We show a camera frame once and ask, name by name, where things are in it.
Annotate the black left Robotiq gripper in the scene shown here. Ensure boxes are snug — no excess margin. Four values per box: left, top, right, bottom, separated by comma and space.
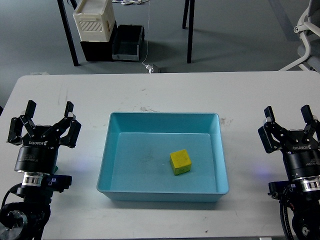
7, 100, 82, 175

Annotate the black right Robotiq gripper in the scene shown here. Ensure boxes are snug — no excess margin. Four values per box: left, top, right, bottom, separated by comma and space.
258, 104, 320, 181

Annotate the yellow cube block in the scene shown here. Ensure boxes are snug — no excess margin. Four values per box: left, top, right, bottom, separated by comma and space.
169, 149, 192, 176

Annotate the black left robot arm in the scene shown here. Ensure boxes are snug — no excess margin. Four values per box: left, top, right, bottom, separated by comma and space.
0, 100, 81, 240

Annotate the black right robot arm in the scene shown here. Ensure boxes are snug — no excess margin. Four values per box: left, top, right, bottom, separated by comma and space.
258, 105, 320, 240

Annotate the black crate under white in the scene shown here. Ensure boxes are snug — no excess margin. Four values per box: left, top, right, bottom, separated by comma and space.
80, 22, 118, 62

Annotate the white office chair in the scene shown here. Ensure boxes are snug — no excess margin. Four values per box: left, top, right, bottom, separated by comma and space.
280, 0, 320, 72

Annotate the light blue plastic tray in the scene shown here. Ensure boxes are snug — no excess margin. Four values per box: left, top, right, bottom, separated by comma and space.
97, 112, 229, 202

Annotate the white plastic crate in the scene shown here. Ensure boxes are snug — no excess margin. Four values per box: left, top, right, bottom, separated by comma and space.
73, 0, 116, 42

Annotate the black open bin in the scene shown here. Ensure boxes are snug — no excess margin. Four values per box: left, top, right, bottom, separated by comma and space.
112, 24, 145, 62

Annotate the black table leg left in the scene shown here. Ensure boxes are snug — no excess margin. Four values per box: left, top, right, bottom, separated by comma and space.
57, 0, 79, 67

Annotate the black table leg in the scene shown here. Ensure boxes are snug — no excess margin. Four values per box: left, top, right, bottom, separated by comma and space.
182, 0, 195, 64
57, 0, 79, 67

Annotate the black table leg right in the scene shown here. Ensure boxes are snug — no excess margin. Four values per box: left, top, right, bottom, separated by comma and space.
182, 0, 195, 64

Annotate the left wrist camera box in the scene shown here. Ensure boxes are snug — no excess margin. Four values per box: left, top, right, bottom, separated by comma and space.
44, 175, 72, 193

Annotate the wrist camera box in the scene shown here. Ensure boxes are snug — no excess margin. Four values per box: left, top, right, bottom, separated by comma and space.
267, 181, 290, 200
44, 175, 72, 193

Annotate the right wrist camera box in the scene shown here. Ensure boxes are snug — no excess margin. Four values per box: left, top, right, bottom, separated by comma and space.
267, 181, 290, 200

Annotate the white cable with plug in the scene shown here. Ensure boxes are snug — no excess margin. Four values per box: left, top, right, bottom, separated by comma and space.
111, 0, 162, 74

